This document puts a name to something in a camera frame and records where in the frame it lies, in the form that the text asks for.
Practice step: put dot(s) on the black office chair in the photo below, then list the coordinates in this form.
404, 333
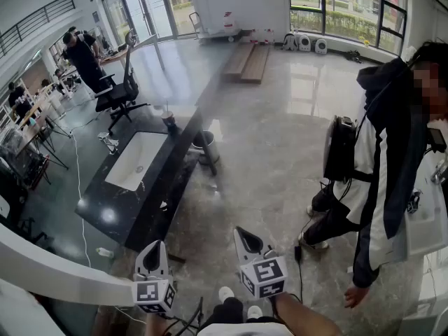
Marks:
119, 94

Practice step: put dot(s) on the white curved ledge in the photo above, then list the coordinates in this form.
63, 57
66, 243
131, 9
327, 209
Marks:
52, 271

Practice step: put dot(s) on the clear plastic bottle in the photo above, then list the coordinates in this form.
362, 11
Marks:
105, 252

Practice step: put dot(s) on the dark cup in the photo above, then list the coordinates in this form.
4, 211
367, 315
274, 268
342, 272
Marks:
169, 122

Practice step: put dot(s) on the person's left forearm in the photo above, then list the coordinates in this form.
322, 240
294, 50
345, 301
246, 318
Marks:
154, 325

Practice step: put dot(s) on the large white cabinet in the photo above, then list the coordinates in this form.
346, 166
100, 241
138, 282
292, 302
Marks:
241, 2

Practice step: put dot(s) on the white pet carrier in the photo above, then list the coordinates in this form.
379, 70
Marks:
320, 46
289, 42
304, 43

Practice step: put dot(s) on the wooden platform steps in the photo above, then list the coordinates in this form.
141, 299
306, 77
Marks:
250, 63

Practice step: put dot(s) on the chrome faucet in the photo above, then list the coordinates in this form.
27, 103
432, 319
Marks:
109, 143

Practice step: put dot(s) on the person's black trousers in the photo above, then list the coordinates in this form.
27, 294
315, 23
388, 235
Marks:
227, 311

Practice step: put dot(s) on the black metal railing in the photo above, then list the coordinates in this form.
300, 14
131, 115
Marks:
38, 16

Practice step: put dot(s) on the black marble counter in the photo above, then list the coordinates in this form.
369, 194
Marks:
164, 177

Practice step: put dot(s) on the person's white shoe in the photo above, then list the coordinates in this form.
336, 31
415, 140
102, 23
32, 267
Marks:
255, 311
225, 293

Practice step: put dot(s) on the black tripod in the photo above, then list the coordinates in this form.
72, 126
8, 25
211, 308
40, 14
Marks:
52, 128

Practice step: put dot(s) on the grey trash bin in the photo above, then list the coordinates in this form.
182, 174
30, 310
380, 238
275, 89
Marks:
209, 149

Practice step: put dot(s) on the wooden work desk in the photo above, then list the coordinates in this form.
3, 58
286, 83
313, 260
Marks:
31, 124

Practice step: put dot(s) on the person's white shirt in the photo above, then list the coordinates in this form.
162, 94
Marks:
245, 330

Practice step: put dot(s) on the person's right forearm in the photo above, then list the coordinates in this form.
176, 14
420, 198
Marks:
304, 315

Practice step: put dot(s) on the white washbasin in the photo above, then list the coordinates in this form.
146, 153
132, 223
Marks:
425, 222

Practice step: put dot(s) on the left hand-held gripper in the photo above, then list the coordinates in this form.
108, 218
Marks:
154, 290

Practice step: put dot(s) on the white sink basin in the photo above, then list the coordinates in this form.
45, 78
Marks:
140, 152

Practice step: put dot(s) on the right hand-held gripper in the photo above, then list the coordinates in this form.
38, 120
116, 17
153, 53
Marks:
266, 275

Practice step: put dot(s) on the glass entrance door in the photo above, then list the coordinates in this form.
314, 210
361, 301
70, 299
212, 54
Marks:
147, 10

